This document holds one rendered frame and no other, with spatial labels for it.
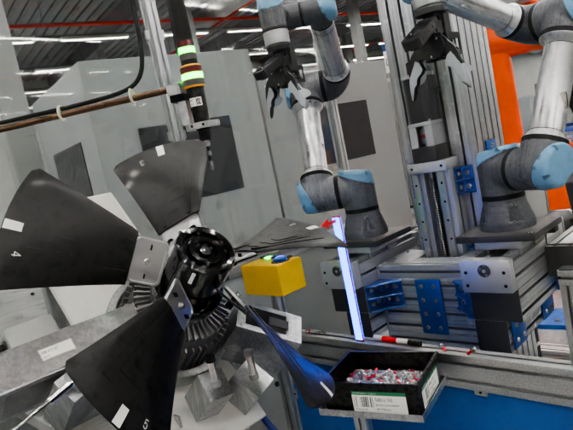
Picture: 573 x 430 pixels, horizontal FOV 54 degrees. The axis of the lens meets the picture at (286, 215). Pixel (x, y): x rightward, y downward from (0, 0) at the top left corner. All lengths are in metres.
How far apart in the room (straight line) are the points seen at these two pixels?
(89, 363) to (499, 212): 1.16
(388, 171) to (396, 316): 4.07
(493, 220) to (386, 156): 4.29
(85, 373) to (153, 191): 0.50
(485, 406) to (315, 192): 0.90
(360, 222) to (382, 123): 4.06
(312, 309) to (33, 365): 1.50
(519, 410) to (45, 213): 1.03
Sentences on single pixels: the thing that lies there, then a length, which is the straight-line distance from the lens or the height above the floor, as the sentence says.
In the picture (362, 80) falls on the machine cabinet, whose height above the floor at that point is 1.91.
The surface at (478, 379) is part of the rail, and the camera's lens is 1.34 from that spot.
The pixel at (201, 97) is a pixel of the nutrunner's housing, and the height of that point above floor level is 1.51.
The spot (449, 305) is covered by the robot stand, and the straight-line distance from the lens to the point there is 1.80.
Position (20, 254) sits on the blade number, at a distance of 1.09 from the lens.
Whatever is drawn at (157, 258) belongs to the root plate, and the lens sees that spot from 1.11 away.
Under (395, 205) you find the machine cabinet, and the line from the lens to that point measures 5.94.
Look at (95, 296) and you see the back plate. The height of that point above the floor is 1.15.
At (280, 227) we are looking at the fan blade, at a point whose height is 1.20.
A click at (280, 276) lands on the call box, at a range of 1.57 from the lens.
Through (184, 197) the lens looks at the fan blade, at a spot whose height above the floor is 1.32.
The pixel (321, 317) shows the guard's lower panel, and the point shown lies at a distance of 2.43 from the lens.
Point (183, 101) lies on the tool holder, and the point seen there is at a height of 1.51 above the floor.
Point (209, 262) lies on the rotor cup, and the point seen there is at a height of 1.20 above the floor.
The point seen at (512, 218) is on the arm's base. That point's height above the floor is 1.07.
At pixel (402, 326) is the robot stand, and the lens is 1.92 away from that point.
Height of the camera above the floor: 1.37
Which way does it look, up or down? 6 degrees down
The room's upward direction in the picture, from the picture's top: 12 degrees counter-clockwise
